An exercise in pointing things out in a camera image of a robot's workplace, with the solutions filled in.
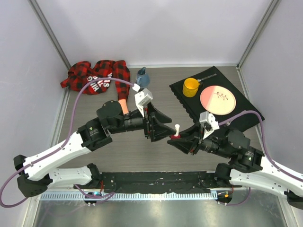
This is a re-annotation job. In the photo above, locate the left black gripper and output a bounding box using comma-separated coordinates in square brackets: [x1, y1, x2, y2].
[109, 102, 176, 141]

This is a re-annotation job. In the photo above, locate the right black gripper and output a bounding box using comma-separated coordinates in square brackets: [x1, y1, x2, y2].
[167, 121, 231, 158]

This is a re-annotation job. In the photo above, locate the white nail polish cap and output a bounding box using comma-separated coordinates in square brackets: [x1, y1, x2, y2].
[174, 124, 180, 136]

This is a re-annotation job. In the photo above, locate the red nail polish bottle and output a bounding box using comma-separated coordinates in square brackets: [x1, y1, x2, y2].
[170, 135, 180, 140]

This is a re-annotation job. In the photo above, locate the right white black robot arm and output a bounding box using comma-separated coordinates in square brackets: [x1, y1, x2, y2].
[168, 123, 303, 209]

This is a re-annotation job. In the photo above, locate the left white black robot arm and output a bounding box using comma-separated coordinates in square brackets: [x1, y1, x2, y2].
[14, 101, 176, 198]

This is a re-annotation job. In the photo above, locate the mannequin hand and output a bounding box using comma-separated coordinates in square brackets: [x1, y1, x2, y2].
[118, 99, 129, 115]

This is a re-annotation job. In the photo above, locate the pink cream plate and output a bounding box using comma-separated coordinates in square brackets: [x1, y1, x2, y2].
[200, 86, 236, 115]

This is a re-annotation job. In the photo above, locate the blue ceramic jug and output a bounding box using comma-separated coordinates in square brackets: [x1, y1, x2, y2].
[136, 67, 150, 88]

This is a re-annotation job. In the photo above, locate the yellow mug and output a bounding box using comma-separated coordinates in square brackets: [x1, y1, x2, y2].
[182, 78, 200, 98]

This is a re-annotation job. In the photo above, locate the black placemat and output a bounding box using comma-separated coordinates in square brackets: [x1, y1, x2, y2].
[169, 66, 265, 122]

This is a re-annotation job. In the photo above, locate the red black plaid shirt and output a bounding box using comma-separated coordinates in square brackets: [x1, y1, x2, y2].
[61, 60, 131, 95]

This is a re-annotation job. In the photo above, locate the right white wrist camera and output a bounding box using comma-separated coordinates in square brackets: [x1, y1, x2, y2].
[199, 111, 220, 139]

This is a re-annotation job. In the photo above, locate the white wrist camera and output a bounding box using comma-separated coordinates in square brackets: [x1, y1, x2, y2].
[132, 83, 153, 117]
[199, 111, 220, 139]

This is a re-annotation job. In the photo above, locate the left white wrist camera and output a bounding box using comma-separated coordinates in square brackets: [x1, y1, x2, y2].
[132, 83, 153, 117]

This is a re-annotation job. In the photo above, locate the dark handled knife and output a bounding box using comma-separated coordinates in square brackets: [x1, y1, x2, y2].
[197, 73, 217, 82]

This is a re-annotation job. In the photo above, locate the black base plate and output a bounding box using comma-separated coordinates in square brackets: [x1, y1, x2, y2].
[79, 171, 232, 194]

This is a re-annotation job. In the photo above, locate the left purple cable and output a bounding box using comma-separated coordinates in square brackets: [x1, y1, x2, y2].
[0, 77, 135, 209]

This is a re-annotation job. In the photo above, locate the white cable duct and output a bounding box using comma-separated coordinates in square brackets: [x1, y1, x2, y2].
[40, 191, 217, 201]

